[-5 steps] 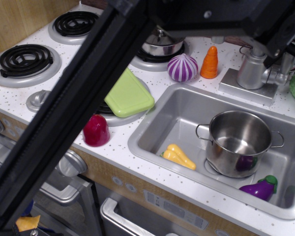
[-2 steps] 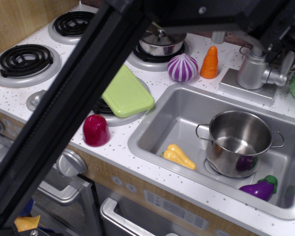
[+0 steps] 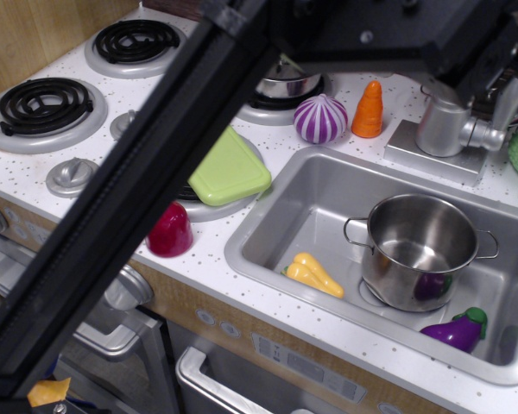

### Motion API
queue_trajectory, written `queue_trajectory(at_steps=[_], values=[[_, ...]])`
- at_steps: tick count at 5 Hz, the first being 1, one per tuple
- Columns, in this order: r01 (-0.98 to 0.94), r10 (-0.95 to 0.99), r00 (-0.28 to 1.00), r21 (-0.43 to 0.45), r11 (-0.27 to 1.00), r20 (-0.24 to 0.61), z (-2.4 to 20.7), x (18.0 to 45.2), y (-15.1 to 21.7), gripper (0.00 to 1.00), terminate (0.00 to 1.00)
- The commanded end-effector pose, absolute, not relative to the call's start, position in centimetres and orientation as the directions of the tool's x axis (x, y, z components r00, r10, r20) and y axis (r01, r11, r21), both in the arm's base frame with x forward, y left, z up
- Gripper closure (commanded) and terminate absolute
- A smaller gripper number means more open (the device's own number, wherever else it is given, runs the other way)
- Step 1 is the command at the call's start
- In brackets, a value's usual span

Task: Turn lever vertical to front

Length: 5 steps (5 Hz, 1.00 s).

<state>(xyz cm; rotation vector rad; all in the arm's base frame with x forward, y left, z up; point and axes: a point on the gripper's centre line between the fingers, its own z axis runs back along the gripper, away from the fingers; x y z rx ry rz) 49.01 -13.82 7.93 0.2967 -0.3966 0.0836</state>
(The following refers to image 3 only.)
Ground silver faucet lever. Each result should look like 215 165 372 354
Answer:
458 78 518 151

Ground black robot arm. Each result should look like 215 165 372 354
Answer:
0 1 518 404

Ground silver sink basin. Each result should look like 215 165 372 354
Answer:
224 147 518 386

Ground green cutting board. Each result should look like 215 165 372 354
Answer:
188 127 271 207

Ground front right black burner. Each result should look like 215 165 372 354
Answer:
177 135 263 223

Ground black burner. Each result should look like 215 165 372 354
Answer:
236 74 332 126
177 135 263 223
0 78 108 154
84 19 186 79

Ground yellow toy squash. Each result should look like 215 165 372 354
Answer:
281 252 344 298

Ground red toy vegetable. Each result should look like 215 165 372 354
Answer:
145 202 193 258

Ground back right black burner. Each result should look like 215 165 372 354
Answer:
236 74 332 126

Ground purple striped toy onion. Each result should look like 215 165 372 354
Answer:
294 94 348 144

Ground small lidded steel pot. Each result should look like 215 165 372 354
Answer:
255 58 321 99

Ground orange toy carrot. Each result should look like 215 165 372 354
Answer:
351 80 383 138

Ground silver oven knob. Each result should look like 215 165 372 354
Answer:
104 265 154 311

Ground silver stove knob front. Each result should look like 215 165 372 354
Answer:
110 110 137 141

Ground silver stove knob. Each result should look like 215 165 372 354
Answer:
46 157 98 198
110 110 137 141

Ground large steel pot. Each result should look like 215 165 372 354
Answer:
343 193 500 312

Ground silver stove knob left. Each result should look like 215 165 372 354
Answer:
46 157 98 198

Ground silver toy faucet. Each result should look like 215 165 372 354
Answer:
383 95 491 186

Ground back left black burner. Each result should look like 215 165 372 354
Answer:
84 19 186 79

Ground purple toy eggplant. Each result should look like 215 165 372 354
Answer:
420 307 488 354

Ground front left black burner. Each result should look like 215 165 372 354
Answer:
0 78 108 154

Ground yellow cloth on floor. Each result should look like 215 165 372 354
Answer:
27 378 71 408

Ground silver dishwasher handle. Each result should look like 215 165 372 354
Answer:
176 347 285 413

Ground silver oven door handle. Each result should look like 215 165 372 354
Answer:
73 323 140 362

